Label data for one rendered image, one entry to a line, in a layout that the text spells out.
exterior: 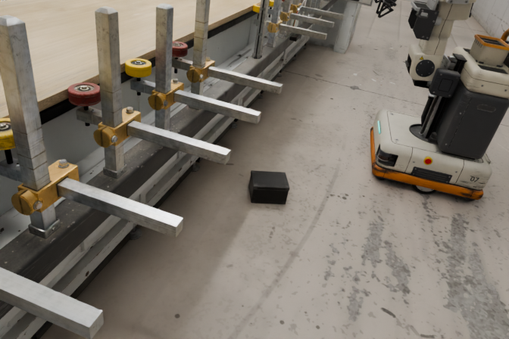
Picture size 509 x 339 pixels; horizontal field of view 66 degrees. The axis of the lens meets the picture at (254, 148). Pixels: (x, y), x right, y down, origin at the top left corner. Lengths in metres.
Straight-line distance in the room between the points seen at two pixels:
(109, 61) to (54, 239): 0.41
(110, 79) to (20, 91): 0.25
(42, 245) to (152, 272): 0.90
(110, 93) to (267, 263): 1.16
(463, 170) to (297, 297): 1.34
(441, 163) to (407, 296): 0.92
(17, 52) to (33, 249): 0.41
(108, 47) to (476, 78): 1.95
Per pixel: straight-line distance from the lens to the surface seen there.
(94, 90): 1.11
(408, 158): 2.53
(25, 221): 1.15
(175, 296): 1.72
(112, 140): 1.03
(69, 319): 0.65
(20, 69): 0.78
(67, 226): 0.99
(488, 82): 2.46
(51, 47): 1.45
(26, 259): 0.94
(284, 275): 1.84
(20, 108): 0.81
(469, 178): 2.67
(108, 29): 0.94
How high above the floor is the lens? 1.36
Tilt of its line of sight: 31 degrees down
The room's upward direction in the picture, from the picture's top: 9 degrees clockwise
